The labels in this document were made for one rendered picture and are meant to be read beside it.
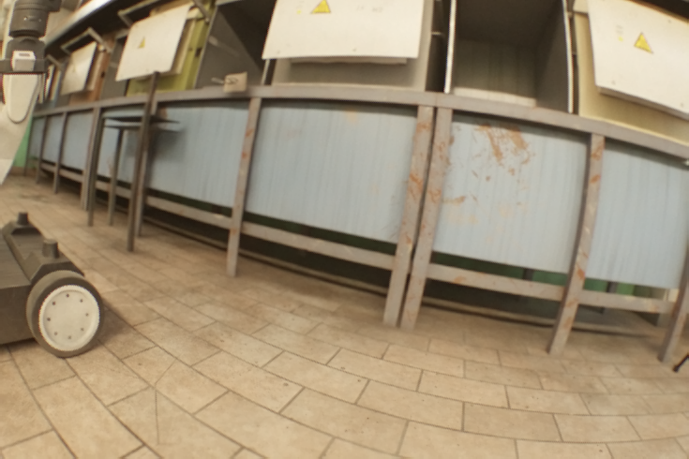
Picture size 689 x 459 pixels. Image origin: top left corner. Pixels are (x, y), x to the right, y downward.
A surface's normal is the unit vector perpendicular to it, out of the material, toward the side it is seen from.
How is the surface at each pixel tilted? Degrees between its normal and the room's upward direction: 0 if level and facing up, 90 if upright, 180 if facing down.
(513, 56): 90
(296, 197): 90
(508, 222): 90
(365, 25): 90
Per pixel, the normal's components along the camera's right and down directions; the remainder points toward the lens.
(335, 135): -0.34, -0.02
